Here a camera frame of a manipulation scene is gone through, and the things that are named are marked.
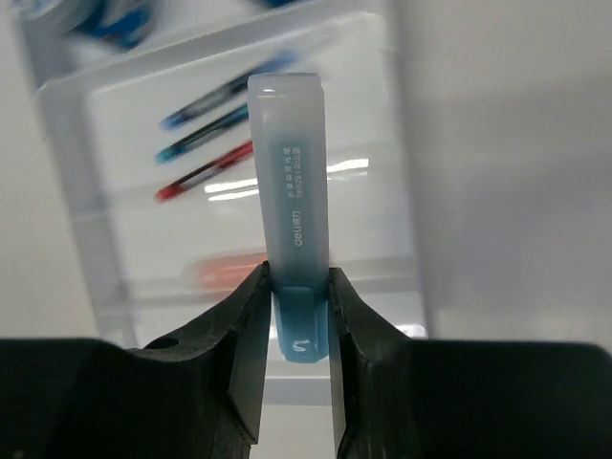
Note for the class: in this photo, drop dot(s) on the orange pink highlighter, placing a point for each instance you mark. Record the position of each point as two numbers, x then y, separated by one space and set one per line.
222 273

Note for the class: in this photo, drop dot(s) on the teal pen refill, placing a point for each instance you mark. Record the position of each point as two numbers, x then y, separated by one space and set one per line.
203 135

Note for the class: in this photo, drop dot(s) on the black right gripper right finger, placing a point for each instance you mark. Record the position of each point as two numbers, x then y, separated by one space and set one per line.
397 397

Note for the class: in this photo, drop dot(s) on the white compartment tray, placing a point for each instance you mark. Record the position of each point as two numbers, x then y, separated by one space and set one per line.
104 127

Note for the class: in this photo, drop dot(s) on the blue highlighter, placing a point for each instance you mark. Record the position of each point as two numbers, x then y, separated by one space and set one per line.
287 123

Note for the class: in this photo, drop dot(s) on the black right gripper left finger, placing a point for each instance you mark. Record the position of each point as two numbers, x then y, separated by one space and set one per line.
195 392

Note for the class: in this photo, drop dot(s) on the red pen refill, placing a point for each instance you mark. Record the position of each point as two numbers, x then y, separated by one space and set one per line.
204 173

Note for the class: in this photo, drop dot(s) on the blue pen refill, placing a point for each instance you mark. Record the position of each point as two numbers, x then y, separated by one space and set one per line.
231 89

